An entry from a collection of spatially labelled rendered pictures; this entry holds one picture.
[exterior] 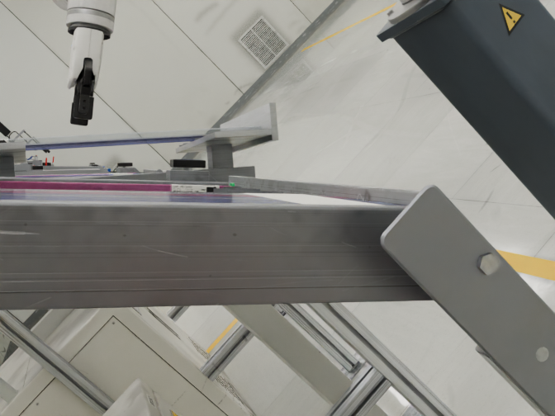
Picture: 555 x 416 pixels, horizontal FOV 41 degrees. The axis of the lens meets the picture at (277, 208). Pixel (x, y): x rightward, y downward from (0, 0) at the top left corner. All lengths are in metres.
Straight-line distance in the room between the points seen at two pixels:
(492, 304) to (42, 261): 0.27
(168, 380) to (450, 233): 1.58
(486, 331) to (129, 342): 1.54
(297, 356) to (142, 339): 0.60
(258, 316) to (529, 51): 0.67
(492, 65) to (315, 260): 0.83
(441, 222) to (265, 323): 1.00
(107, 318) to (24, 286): 1.49
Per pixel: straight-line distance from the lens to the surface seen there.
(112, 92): 8.58
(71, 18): 1.39
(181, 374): 1.98
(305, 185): 0.76
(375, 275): 0.48
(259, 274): 0.46
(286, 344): 1.44
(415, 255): 0.44
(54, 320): 2.28
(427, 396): 1.34
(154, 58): 8.66
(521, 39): 1.30
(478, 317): 0.47
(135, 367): 1.97
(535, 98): 1.28
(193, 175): 1.13
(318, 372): 1.48
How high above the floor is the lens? 0.91
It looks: 13 degrees down
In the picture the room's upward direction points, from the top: 45 degrees counter-clockwise
